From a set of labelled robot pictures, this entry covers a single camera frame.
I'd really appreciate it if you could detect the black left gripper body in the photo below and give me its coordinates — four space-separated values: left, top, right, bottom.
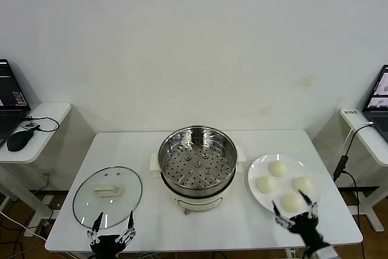
90 234 122 259

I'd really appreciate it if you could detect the white floor cable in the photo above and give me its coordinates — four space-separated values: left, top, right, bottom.
0 212 49 240

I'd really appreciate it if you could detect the thin black hub cable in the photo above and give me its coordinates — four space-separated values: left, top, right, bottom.
21 115 61 133

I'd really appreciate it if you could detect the white side table with label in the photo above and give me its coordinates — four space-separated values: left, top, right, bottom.
338 107 388 232

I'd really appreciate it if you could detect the black computer mouse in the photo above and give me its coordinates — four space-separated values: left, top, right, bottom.
6 130 35 152

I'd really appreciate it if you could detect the black laptop with dark screen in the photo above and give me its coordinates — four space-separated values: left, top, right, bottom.
0 58 32 147

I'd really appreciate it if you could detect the white floor power strip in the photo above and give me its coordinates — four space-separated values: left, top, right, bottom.
42 194 61 220

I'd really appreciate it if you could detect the stainless steel steamer basket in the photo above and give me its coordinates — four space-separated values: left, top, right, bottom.
158 125 238 195

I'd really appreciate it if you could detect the round white plate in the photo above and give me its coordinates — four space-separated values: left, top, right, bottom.
247 153 323 219

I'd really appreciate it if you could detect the white steamed baozi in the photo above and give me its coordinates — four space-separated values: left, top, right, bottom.
280 192 305 213
291 176 313 195
255 175 277 195
269 161 287 178

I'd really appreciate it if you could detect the grey laptop with light screen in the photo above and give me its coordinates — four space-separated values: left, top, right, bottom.
362 64 388 143

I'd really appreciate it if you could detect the black cable with inline adapter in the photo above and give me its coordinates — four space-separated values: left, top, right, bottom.
332 121 374 222

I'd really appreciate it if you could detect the small black usb hub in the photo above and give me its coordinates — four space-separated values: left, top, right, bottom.
20 121 40 132

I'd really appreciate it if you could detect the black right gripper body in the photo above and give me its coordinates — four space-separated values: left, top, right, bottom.
289 214 324 249

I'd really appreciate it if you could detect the round glass pot lid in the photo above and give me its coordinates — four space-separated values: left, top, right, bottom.
72 166 143 230

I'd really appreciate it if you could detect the white laptop cable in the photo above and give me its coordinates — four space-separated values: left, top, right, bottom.
338 126 355 153

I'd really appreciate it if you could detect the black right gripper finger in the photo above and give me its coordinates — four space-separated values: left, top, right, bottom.
298 189 319 220
272 200 293 229

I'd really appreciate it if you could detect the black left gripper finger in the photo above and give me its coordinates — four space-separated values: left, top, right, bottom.
117 210 136 243
87 212 104 246

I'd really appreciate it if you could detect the white side table with mouse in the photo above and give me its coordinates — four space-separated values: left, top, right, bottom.
0 102 73 237

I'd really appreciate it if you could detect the cream electric cooking pot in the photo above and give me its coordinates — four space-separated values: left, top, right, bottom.
149 146 247 215

